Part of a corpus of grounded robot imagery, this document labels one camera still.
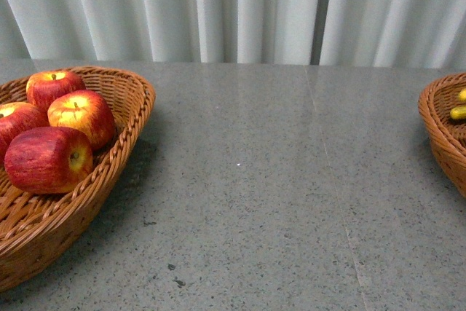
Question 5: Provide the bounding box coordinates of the brown wicker basket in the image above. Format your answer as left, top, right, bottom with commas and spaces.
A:
418, 73, 465, 195
1, 66, 157, 291

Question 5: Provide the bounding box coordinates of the right brown wicker basket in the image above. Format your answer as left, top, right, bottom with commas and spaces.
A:
418, 73, 465, 195

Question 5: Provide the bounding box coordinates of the yellow banana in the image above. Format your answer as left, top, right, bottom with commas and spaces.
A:
449, 106, 466, 120
458, 89, 466, 101

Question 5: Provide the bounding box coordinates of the white pleated curtain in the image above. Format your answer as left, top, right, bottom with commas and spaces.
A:
1, 0, 465, 69

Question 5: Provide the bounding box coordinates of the red apple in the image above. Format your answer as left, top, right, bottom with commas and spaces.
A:
26, 70, 86, 111
47, 90, 116, 150
4, 127, 93, 194
0, 102, 49, 166

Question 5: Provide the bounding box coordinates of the yellow banana in basket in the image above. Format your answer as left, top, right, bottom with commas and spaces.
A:
449, 106, 466, 120

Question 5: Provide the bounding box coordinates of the left brown wicker basket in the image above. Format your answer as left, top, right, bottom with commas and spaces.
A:
1, 66, 157, 291

